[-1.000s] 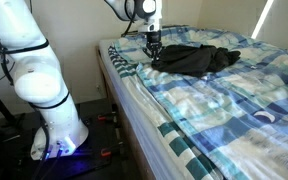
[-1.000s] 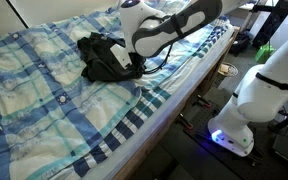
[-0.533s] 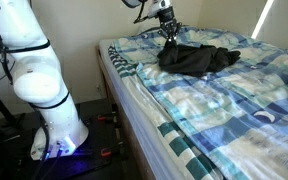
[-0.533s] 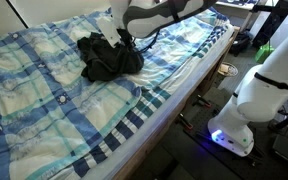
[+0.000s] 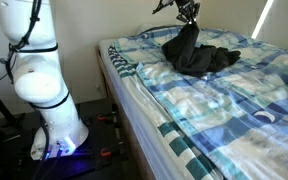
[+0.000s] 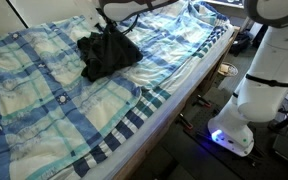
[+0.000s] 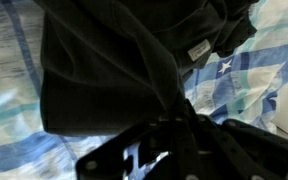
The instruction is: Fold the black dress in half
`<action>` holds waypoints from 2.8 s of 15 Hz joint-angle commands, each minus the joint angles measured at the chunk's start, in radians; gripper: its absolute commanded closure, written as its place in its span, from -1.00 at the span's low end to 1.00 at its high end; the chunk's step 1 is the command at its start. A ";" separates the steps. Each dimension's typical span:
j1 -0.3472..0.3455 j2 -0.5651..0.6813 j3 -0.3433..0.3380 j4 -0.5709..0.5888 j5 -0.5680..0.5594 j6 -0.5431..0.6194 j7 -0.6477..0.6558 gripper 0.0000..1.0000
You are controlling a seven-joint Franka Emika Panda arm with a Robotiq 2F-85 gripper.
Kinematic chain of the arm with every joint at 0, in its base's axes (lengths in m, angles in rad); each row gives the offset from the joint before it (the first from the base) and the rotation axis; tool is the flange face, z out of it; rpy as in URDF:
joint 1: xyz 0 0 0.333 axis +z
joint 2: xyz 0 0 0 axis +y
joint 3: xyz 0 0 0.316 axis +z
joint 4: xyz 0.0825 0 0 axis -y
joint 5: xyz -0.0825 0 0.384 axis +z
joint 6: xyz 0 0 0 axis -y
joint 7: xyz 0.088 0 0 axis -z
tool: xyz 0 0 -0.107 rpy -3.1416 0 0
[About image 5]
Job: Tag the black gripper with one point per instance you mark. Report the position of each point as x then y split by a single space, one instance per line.
188 6

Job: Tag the black dress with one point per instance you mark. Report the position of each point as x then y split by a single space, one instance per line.
190 56

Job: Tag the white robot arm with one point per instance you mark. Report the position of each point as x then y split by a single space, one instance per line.
40 83

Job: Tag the blue plaid duvet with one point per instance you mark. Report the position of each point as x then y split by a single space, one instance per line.
244 110

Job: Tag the white mattress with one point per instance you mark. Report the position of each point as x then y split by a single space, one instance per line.
140 120

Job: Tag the teal white striped sheet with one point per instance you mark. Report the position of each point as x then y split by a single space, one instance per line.
180 146

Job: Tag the wooden bed frame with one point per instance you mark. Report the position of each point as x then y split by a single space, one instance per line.
124 123

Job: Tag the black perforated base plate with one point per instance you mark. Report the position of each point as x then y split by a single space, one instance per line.
100 133

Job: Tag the grey round wall knob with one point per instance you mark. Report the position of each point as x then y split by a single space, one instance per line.
3 60

